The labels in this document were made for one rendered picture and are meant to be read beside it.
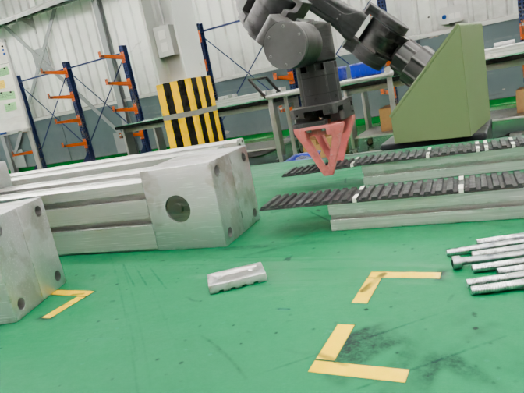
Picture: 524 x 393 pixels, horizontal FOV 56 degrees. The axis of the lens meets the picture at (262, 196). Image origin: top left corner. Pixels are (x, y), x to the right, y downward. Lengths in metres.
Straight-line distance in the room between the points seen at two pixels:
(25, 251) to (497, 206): 0.44
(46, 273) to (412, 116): 0.71
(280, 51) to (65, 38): 11.34
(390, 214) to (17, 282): 0.36
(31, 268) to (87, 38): 10.98
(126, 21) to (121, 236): 10.16
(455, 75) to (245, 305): 0.69
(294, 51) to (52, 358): 0.42
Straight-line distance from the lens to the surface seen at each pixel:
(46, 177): 0.94
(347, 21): 1.09
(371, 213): 0.52
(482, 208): 0.51
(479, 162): 0.69
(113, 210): 0.61
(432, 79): 0.99
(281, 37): 0.63
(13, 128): 6.25
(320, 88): 0.69
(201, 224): 0.55
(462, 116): 0.98
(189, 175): 0.54
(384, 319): 0.34
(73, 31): 11.72
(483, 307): 0.35
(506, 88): 8.14
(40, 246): 0.54
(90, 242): 0.65
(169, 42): 4.02
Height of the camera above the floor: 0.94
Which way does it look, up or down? 12 degrees down
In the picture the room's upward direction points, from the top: 11 degrees counter-clockwise
